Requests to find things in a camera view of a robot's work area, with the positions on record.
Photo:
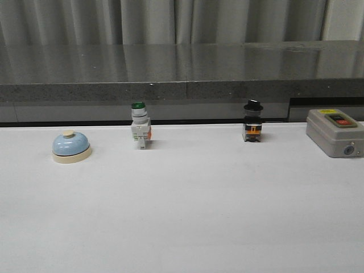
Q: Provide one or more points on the dark grey stone counter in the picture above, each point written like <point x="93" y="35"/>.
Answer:
<point x="197" y="83"/>

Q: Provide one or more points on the grey start stop switch box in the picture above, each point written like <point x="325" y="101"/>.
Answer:
<point x="336" y="133"/>

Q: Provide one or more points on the green white push button switch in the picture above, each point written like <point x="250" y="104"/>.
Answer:
<point x="141" y="125"/>

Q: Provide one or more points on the black selector knob switch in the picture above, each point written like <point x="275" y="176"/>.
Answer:
<point x="252" y="125"/>

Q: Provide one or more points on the blue desk call bell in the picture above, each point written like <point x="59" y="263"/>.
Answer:
<point x="71" y="147"/>

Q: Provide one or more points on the grey pleated curtain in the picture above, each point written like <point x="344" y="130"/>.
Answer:
<point x="178" y="22"/>

